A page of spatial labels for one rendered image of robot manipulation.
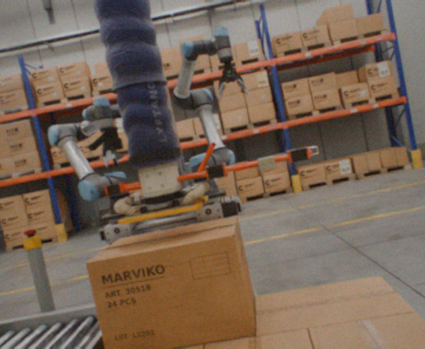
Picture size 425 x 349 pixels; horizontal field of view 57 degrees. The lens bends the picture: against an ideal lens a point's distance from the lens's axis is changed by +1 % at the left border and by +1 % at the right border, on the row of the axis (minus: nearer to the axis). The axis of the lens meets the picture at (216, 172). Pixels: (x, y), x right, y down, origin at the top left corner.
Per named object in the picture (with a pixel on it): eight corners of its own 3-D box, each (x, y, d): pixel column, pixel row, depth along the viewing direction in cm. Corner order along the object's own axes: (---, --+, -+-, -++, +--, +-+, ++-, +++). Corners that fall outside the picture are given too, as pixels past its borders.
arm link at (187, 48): (165, 102, 240) (180, 34, 201) (182, 100, 245) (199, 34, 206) (172, 116, 235) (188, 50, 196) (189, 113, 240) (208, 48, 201)
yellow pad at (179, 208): (118, 225, 159) (115, 213, 159) (126, 220, 169) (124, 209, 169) (199, 210, 155) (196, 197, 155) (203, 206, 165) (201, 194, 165)
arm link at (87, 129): (89, 142, 249) (129, 119, 215) (73, 145, 241) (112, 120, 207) (84, 124, 249) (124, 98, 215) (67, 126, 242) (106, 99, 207)
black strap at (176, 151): (122, 167, 160) (120, 158, 160) (139, 165, 183) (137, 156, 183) (176, 156, 158) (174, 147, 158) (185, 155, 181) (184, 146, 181)
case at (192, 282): (106, 360, 157) (84, 262, 155) (136, 316, 196) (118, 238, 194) (255, 335, 151) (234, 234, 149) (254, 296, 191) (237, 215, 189)
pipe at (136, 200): (118, 215, 161) (115, 202, 160) (136, 206, 186) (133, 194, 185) (199, 200, 157) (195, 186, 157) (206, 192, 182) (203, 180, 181)
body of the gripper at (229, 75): (223, 82, 197) (219, 58, 196) (223, 84, 205) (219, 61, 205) (238, 79, 197) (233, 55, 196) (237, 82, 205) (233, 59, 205)
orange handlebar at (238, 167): (101, 199, 171) (99, 190, 171) (124, 190, 201) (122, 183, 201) (314, 156, 160) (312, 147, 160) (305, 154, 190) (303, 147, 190)
